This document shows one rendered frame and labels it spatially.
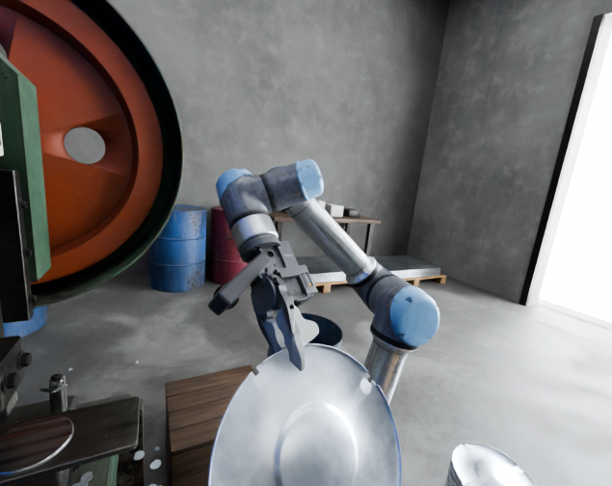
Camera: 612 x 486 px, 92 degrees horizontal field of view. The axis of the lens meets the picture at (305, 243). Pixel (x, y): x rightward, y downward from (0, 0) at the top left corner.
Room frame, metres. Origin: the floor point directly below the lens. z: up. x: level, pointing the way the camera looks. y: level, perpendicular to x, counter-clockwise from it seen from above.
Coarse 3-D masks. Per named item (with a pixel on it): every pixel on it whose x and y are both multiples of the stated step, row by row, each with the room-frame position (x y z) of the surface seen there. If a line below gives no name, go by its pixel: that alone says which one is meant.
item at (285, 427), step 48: (288, 384) 0.37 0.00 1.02; (336, 384) 0.40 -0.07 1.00; (240, 432) 0.31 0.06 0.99; (288, 432) 0.33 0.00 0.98; (336, 432) 0.35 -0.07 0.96; (384, 432) 0.39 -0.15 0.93; (240, 480) 0.28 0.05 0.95; (288, 480) 0.30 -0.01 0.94; (336, 480) 0.32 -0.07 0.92; (384, 480) 0.35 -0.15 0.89
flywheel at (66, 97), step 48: (0, 0) 0.72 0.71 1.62; (48, 0) 0.74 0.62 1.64; (48, 48) 0.77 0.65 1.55; (96, 48) 0.78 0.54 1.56; (48, 96) 0.76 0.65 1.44; (96, 96) 0.81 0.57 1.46; (144, 96) 0.83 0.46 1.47; (48, 144) 0.76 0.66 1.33; (144, 144) 0.83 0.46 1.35; (48, 192) 0.76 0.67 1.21; (96, 192) 0.81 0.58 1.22; (144, 192) 0.83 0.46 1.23; (96, 240) 0.77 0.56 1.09
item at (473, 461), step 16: (464, 448) 1.04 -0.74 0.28; (480, 448) 1.05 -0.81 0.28; (464, 464) 0.97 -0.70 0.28; (480, 464) 0.97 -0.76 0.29; (496, 464) 0.98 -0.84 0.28; (512, 464) 0.99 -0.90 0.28; (464, 480) 0.90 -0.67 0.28; (480, 480) 0.91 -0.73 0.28; (496, 480) 0.91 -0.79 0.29; (512, 480) 0.92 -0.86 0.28; (528, 480) 0.93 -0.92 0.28
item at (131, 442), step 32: (64, 416) 0.52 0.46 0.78; (96, 416) 0.52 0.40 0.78; (128, 416) 0.53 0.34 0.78; (0, 448) 0.43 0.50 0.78; (32, 448) 0.44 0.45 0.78; (64, 448) 0.45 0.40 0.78; (96, 448) 0.45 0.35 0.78; (128, 448) 0.46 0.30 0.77; (0, 480) 0.38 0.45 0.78; (32, 480) 0.41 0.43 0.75; (64, 480) 0.44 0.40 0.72
